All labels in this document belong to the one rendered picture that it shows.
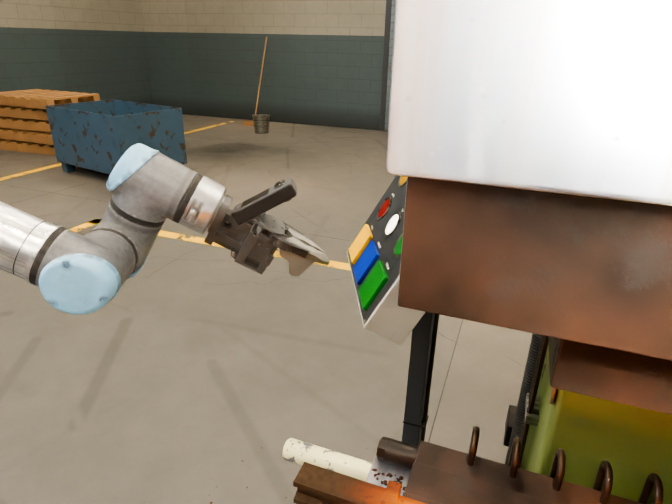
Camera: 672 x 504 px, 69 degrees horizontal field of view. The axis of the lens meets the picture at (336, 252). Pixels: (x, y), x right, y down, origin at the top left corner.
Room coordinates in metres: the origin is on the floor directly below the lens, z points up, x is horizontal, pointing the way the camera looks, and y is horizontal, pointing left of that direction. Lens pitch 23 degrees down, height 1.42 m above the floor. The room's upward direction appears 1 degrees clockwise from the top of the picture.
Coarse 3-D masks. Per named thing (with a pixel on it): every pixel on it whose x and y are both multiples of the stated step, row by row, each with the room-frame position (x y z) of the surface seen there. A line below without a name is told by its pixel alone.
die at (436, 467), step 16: (432, 448) 0.44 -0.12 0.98; (448, 448) 0.44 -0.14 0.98; (416, 464) 0.41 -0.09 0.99; (432, 464) 0.42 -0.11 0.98; (448, 464) 0.42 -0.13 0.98; (464, 464) 0.42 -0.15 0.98; (480, 464) 0.42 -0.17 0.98; (496, 464) 0.42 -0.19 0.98; (416, 480) 0.38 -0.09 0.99; (432, 480) 0.38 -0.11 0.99; (448, 480) 0.38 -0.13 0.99; (464, 480) 0.39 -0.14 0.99; (480, 480) 0.39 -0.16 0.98; (496, 480) 0.39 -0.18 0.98; (512, 480) 0.40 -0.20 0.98; (528, 480) 0.40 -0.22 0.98; (544, 480) 0.40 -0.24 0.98; (416, 496) 0.36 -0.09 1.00; (432, 496) 0.36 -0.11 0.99; (448, 496) 0.36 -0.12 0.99; (464, 496) 0.36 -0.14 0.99; (480, 496) 0.37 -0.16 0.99; (496, 496) 0.37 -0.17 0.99; (512, 496) 0.37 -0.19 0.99; (528, 496) 0.37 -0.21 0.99; (544, 496) 0.38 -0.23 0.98; (560, 496) 0.38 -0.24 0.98; (576, 496) 0.38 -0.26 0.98; (592, 496) 0.38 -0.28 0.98
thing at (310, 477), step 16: (304, 464) 0.38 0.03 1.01; (304, 480) 0.36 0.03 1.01; (320, 480) 0.36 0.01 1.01; (336, 480) 0.36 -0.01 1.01; (352, 480) 0.36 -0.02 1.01; (304, 496) 0.36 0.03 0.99; (320, 496) 0.36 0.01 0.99; (336, 496) 0.34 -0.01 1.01; (352, 496) 0.34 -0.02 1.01; (368, 496) 0.34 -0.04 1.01; (384, 496) 0.34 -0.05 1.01; (400, 496) 0.35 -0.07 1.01
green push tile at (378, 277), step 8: (376, 264) 0.84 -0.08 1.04; (376, 272) 0.81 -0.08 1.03; (384, 272) 0.79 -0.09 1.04; (368, 280) 0.82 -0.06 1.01; (376, 280) 0.79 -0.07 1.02; (384, 280) 0.77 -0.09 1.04; (360, 288) 0.83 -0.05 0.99; (368, 288) 0.80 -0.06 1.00; (376, 288) 0.77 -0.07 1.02; (360, 296) 0.81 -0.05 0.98; (368, 296) 0.78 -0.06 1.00; (376, 296) 0.77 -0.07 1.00; (368, 304) 0.76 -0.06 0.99
